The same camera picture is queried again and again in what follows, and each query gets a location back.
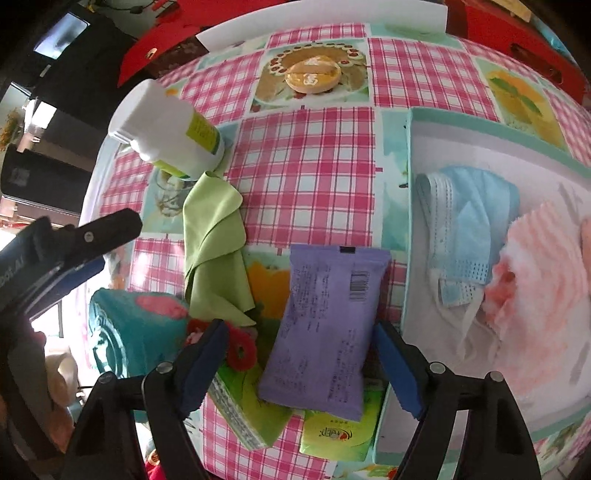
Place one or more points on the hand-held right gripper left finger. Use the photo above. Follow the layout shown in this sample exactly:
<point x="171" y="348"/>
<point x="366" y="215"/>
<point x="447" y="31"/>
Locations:
<point x="203" y="369"/>

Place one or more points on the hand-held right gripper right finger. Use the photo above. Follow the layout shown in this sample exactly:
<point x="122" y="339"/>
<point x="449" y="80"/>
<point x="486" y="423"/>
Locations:
<point x="401" y="374"/>

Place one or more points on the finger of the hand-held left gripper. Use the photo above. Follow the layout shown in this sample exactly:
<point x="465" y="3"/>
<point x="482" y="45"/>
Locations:
<point x="69" y="279"/>
<point x="106" y="230"/>

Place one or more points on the red flower scrunchie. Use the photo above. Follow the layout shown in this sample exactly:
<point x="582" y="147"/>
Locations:
<point x="240" y="350"/>

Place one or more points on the green tissue packet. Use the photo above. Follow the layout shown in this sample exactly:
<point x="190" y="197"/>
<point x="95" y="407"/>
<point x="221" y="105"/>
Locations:
<point x="251" y="415"/>
<point x="332" y="434"/>

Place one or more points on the teal embossed pouch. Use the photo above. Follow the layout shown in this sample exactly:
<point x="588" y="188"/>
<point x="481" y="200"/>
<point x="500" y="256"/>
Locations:
<point x="134" y="332"/>

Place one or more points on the purple wipes packet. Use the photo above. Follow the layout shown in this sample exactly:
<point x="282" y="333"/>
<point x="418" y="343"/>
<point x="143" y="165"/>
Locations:
<point x="318" y="323"/>

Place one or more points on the green cleaning cloth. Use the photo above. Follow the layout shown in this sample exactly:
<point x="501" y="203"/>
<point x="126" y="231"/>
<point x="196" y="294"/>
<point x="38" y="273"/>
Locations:
<point x="212" y="240"/>

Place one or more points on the pink fluffy towel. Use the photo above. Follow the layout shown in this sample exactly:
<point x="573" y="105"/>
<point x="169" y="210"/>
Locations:
<point x="545" y="286"/>

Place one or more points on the blue face mask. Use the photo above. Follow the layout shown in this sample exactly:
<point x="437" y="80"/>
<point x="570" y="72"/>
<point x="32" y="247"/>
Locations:
<point x="471" y="217"/>

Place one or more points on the teal shallow cardboard box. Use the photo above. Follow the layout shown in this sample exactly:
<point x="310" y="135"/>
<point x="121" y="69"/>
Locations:
<point x="461" y="152"/>

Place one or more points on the person's left hand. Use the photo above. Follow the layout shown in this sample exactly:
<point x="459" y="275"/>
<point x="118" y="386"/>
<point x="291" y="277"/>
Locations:
<point x="62" y="374"/>

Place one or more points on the dark cabinet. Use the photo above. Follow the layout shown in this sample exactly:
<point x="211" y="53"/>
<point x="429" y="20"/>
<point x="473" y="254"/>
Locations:
<point x="46" y="180"/>

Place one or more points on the white pill bottle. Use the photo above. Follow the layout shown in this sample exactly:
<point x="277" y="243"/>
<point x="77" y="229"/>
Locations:
<point x="161" y="124"/>

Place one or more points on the yellow artificial flowers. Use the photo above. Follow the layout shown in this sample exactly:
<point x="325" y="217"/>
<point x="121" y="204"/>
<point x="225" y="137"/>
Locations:
<point x="9" y="127"/>

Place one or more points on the black cabinet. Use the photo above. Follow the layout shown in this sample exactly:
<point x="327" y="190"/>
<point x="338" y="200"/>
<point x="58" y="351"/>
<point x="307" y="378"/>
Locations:
<point x="92" y="60"/>

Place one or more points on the brown patterned box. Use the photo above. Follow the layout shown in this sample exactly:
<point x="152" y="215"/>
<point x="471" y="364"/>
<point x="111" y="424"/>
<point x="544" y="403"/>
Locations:
<point x="180" y="55"/>

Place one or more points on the red gift box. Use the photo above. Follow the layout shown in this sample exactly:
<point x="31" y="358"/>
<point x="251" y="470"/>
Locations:
<point x="508" y="32"/>

